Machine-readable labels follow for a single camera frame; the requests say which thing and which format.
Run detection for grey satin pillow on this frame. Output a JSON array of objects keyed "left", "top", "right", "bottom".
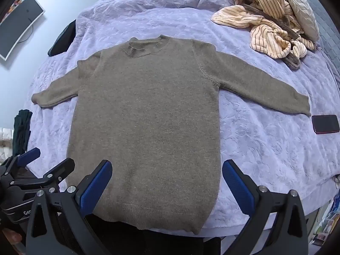
[{"left": 280, "top": 0, "right": 320, "bottom": 43}]

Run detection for dark green cloth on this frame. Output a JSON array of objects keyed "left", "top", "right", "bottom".
[{"left": 13, "top": 109, "right": 33, "bottom": 157}]

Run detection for lavender embossed plush blanket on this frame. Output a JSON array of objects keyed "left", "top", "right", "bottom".
[{"left": 25, "top": 0, "right": 340, "bottom": 231}]

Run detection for cream floral cloth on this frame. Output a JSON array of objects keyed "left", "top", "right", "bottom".
[{"left": 0, "top": 127, "right": 14, "bottom": 165}]

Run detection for curved computer monitor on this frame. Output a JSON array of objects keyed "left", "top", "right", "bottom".
[{"left": 0, "top": 0, "right": 45, "bottom": 61}]

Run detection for cluttered storage shelf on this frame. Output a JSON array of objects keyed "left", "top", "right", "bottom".
[{"left": 311, "top": 175, "right": 340, "bottom": 247}]

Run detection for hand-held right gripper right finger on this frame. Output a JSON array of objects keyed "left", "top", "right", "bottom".
[{"left": 222, "top": 160, "right": 316, "bottom": 255}]

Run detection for olive brown knit sweater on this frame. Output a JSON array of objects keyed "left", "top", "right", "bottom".
[{"left": 31, "top": 34, "right": 312, "bottom": 235}]

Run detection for black smartphone with red case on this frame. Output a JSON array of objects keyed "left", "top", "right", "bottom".
[{"left": 312, "top": 115, "right": 340, "bottom": 134}]

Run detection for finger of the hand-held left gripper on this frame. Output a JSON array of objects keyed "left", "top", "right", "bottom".
[
  {"left": 7, "top": 158, "right": 75, "bottom": 193},
  {"left": 0, "top": 148, "right": 41, "bottom": 181}
]

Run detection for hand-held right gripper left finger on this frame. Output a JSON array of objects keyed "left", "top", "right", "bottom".
[{"left": 26, "top": 160, "right": 113, "bottom": 255}]

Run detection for black cloth on bed corner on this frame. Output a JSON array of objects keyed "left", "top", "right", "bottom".
[{"left": 48, "top": 20, "right": 77, "bottom": 57}]

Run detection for cream striped garment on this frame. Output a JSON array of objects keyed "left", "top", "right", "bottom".
[{"left": 211, "top": 0, "right": 316, "bottom": 69}]

